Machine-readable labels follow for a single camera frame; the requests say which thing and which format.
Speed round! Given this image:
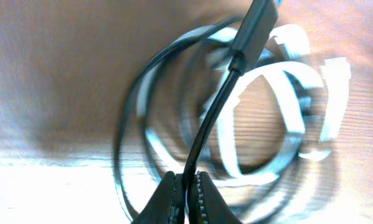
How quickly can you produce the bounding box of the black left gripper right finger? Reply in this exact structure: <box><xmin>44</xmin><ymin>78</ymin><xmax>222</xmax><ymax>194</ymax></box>
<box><xmin>187</xmin><ymin>172</ymin><xmax>242</xmax><ymax>224</ymax></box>

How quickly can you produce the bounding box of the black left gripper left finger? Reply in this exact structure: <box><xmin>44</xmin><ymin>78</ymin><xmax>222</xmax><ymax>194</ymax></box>
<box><xmin>131</xmin><ymin>171</ymin><xmax>185</xmax><ymax>224</ymax></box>

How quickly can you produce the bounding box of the black usb cable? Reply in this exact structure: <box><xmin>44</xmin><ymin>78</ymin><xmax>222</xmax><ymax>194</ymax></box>
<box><xmin>112</xmin><ymin>0</ymin><xmax>280</xmax><ymax>224</ymax></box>

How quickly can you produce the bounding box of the white usb cable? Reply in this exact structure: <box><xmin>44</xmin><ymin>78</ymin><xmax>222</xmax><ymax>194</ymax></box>
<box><xmin>135</xmin><ymin>24</ymin><xmax>352</xmax><ymax>189</ymax></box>

